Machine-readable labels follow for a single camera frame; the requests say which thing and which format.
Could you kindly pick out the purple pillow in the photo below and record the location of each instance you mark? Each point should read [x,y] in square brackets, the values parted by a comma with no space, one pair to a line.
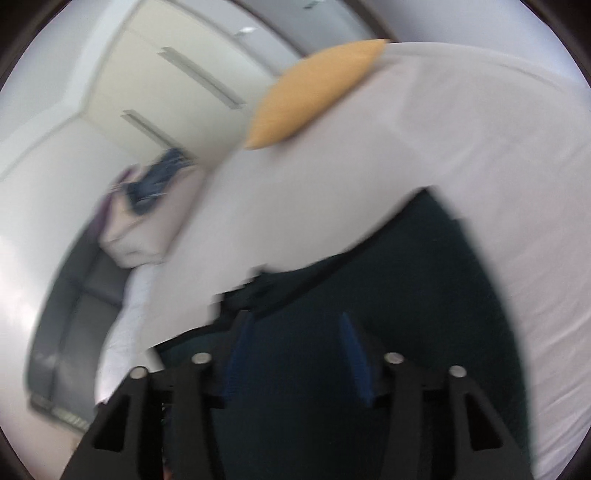
[104,212]

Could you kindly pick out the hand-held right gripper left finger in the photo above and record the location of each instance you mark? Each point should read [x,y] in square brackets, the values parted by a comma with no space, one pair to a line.
[240,355]

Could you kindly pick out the folded beige comforter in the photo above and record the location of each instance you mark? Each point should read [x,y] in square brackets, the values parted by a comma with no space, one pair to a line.
[138,240]

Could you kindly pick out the bed with white sheet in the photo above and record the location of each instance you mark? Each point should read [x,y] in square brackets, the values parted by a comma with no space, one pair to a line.
[461,138]

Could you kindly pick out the cream wardrobe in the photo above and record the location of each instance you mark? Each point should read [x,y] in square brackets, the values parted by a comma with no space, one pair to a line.
[184,69]

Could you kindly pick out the blue-grey folded blanket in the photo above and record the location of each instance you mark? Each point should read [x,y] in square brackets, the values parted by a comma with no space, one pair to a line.
[157,184]

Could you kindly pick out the dark green sweater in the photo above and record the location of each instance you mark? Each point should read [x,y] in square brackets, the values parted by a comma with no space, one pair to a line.
[415,300]

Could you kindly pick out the white pillow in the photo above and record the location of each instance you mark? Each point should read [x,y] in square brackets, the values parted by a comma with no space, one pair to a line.
[124,332]

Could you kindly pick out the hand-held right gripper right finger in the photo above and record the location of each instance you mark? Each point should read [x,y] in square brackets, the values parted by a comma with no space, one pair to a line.
[355,364]

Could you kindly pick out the yellow pillow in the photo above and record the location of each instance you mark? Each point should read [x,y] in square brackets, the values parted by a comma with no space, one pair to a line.
[309,97]

